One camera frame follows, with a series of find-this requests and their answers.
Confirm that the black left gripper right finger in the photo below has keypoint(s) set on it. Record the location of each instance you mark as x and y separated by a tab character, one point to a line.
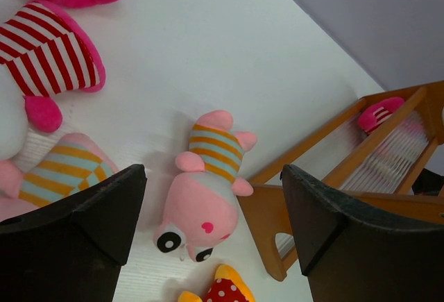
365	247

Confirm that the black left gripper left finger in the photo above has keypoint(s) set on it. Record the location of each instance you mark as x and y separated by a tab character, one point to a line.
73	249

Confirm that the yellow bear plush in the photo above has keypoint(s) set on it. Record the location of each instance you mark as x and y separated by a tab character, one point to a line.
227	286

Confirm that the pink plush with wheels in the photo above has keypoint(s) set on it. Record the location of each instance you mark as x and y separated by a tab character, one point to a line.
200	210

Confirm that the white glasses plush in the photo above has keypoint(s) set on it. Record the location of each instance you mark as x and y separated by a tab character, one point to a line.
44	52
374	116

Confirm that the pink plush under left arm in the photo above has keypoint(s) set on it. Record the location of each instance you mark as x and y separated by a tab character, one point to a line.
74	164

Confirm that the wooden toy shelf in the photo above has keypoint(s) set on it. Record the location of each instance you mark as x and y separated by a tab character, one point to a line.
379	168

